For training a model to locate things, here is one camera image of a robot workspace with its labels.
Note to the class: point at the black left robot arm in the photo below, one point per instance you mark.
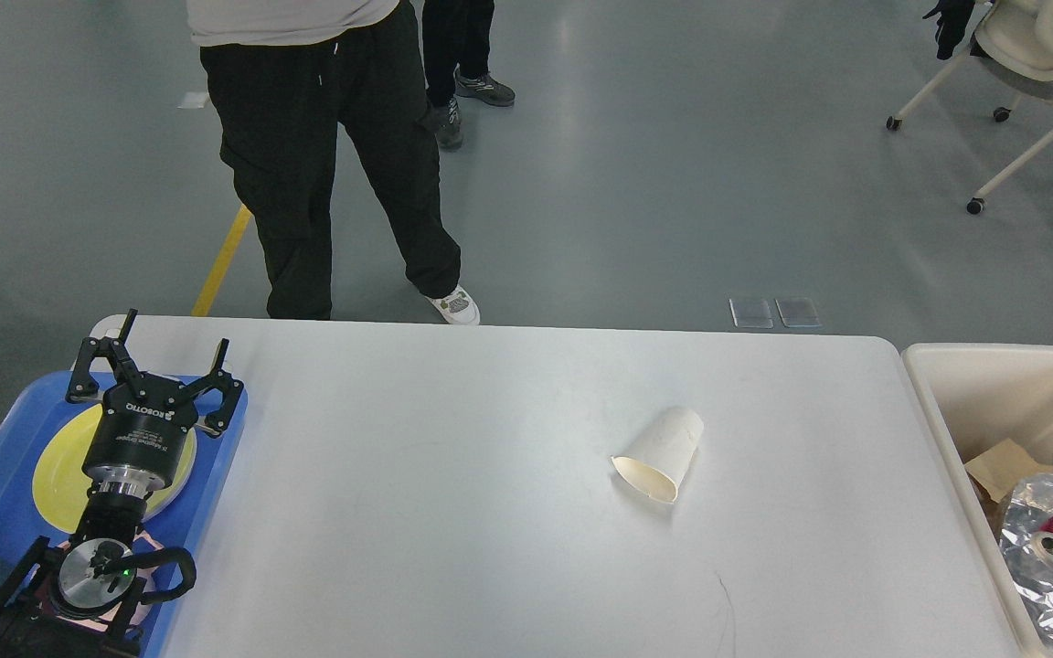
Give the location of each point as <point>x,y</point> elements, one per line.
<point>81,602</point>

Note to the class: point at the beige plastic bin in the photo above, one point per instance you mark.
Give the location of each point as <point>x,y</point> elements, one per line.
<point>975,395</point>

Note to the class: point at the person in grey shirt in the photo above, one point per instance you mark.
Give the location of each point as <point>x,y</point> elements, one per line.
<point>285,77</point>

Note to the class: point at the white paper cup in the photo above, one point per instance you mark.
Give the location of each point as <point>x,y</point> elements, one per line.
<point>657,461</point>

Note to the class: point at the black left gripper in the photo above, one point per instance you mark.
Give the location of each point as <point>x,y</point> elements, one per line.
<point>147,434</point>

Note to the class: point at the white office chair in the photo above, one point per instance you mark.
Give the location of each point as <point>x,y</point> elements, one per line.
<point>1014,43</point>

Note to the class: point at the yellow plastic plate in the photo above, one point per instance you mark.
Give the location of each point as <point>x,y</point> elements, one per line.
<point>60,488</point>

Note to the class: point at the brown paper in bin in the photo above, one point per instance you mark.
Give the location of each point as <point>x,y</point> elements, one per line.
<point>998,470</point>

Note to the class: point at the person in black trousers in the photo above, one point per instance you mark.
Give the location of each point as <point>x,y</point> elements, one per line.
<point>456,38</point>

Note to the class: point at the foil tray with paper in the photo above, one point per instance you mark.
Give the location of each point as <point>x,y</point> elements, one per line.
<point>1028,507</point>

